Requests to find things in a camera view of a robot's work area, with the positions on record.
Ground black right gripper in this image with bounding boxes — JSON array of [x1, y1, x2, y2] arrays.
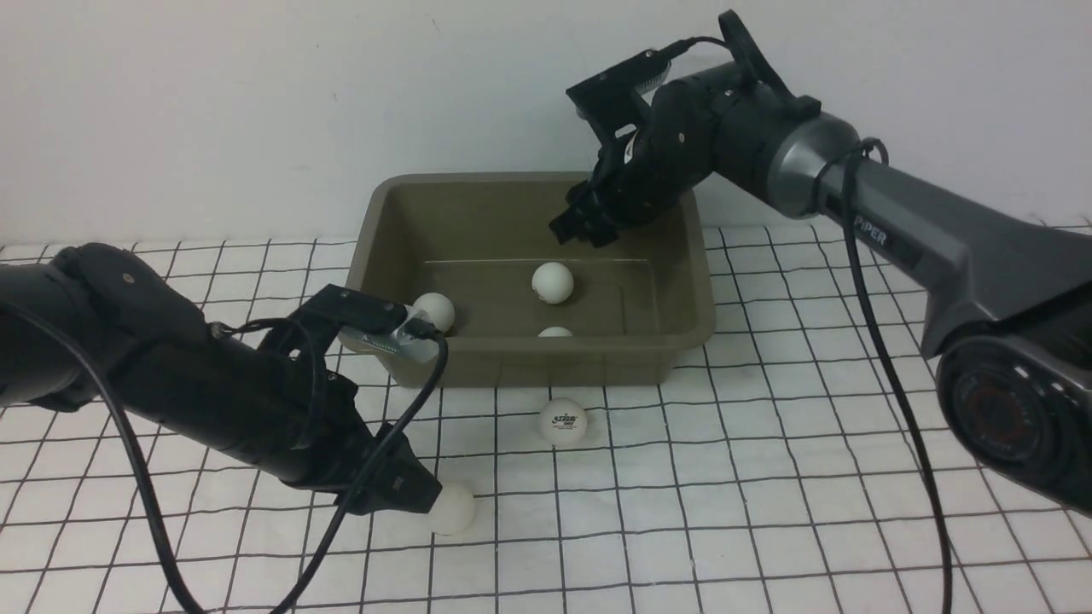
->
[[549, 81, 719, 248]]

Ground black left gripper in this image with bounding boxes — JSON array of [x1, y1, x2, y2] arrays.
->
[[248, 364, 442, 513]]

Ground white ball red logo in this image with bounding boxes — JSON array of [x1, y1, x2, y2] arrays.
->
[[537, 397, 589, 446]]

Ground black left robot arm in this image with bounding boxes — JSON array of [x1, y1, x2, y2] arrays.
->
[[1, 243, 442, 513]]

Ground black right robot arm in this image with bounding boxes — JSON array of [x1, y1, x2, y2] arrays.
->
[[550, 62, 1091, 513]]

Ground olive plastic bin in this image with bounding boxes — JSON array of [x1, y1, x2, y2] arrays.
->
[[346, 172, 715, 388]]

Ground white grid tablecloth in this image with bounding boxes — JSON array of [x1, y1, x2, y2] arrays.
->
[[1, 225, 1091, 613]]

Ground black left camera cable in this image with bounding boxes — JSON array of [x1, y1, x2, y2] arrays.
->
[[0, 298, 450, 614]]

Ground black camera cable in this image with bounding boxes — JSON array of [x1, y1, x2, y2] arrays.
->
[[661, 9, 956, 614], [0, 298, 450, 614]]

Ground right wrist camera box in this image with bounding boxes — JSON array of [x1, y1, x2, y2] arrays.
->
[[566, 49, 672, 145]]

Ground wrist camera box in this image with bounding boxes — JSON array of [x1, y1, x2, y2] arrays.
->
[[566, 49, 672, 145], [258, 284, 450, 370]]

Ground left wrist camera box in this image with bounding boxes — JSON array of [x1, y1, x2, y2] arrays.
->
[[258, 284, 450, 370]]

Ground black right camera cable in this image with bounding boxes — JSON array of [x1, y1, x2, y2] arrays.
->
[[661, 9, 956, 614]]

